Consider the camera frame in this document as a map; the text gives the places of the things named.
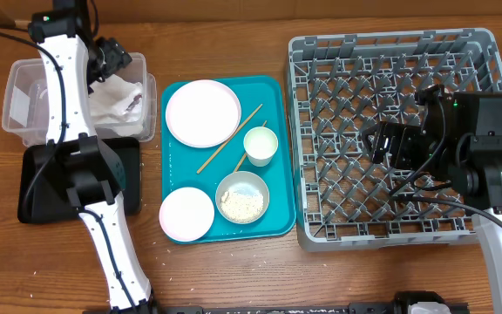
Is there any white paper napkin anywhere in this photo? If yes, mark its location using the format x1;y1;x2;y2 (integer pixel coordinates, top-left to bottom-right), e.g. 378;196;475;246
89;75;143;137

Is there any large pale pink plate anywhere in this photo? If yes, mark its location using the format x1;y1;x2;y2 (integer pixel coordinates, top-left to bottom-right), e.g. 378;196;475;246
165;79;241;148

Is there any white paper cup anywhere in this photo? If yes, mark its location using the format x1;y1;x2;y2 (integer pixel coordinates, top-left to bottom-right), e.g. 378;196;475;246
243;126;278;167

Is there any grey metal bowl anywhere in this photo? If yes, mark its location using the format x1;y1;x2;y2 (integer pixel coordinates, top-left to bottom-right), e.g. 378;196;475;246
215;171;270;224

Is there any pile of white rice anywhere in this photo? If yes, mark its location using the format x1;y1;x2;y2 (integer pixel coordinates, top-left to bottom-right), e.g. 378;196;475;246
220;190;264;223

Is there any small pale pink plate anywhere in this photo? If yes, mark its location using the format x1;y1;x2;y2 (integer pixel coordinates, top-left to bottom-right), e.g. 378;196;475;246
159;187;215;242

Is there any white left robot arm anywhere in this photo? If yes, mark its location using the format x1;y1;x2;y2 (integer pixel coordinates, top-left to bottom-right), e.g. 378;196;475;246
21;1;159;313

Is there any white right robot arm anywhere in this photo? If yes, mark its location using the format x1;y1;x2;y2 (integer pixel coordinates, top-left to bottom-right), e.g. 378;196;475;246
361;85;502;313

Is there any clear plastic waste bin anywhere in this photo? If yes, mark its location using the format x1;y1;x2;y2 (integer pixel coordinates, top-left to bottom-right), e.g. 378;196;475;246
2;53;157;147

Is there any grey plastic dish rack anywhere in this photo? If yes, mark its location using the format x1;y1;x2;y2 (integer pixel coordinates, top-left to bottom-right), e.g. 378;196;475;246
287;28;502;251

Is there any black plastic tray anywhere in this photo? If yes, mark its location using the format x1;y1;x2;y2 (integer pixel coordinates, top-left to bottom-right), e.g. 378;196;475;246
17;135;141;224

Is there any teal plastic serving tray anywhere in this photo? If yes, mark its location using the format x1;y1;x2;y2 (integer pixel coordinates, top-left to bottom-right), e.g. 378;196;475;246
161;75;297;243

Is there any upper wooden chopstick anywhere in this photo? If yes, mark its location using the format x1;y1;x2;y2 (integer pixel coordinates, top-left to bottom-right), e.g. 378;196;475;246
196;103;263;174

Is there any wooden chopstick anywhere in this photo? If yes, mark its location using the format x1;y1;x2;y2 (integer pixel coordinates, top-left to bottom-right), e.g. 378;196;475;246
196;103;263;174
233;120;268;173

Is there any lower wooden chopstick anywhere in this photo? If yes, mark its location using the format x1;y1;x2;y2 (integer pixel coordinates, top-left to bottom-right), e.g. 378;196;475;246
233;120;268;173

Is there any black rail at table edge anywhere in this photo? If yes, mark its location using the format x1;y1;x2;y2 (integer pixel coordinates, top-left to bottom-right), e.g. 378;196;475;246
84;290;470;314

